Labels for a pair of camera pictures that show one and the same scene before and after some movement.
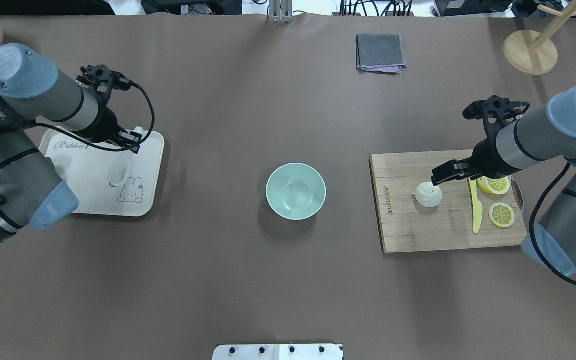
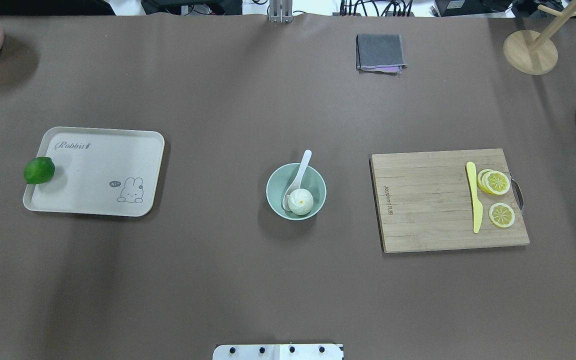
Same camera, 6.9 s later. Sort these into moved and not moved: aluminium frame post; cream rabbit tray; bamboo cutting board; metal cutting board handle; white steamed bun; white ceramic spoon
Moved: white steamed bun; white ceramic spoon
Not moved: bamboo cutting board; metal cutting board handle; cream rabbit tray; aluminium frame post
